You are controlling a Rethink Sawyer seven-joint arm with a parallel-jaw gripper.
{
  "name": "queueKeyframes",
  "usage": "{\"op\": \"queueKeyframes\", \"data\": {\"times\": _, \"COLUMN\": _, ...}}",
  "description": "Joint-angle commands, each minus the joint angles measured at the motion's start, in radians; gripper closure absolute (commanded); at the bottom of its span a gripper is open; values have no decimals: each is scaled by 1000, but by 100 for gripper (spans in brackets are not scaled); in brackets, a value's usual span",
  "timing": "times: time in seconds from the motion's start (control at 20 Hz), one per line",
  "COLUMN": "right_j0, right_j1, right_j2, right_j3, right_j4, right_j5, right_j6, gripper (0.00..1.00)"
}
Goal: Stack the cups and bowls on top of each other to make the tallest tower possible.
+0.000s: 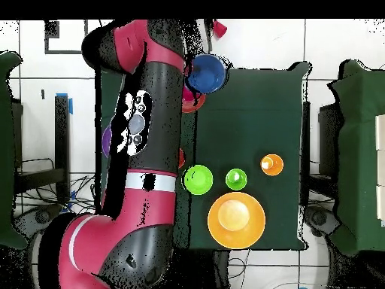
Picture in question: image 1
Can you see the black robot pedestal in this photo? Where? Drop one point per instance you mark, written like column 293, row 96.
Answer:
column 221, row 268

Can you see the dark green tablecloth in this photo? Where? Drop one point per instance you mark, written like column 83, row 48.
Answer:
column 255, row 120

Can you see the purple bowl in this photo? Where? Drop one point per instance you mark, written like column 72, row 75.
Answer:
column 106, row 141

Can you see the orange bowl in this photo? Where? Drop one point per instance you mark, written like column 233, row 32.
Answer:
column 192, row 107

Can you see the white boxes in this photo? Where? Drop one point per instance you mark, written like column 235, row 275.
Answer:
column 380, row 168

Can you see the green cup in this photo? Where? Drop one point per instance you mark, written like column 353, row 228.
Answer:
column 233, row 183

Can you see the blue bowl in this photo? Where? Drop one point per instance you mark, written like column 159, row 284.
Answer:
column 207, row 73

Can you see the thin black bar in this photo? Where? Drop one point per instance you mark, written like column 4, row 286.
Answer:
column 306, row 135

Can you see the pink cup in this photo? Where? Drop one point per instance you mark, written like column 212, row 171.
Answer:
column 188, row 97

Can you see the gray black machine base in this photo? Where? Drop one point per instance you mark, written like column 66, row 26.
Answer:
column 30, row 219
column 318, row 218

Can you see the long black beam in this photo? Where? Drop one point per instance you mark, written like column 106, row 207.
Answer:
column 61, row 135

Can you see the short black beam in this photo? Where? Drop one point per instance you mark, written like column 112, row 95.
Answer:
column 39, row 179

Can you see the green cloth side table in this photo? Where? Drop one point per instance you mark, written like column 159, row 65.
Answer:
column 7, row 150
column 358, row 150

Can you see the red cup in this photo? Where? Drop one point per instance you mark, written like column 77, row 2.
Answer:
column 220, row 29

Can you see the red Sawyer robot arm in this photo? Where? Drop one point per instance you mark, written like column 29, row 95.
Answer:
column 150, row 216

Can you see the black square frame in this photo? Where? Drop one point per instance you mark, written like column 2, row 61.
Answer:
column 60, row 52

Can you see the large yellow bowl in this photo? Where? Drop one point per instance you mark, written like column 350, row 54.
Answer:
column 236, row 219

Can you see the black stand leg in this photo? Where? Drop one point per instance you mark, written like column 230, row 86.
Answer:
column 208, row 39

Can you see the orange cup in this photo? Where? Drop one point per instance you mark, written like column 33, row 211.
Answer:
column 181, row 158

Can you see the green bowl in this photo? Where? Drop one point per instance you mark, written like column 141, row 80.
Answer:
column 198, row 180

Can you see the yellow cup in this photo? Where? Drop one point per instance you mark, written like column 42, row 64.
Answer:
column 276, row 167

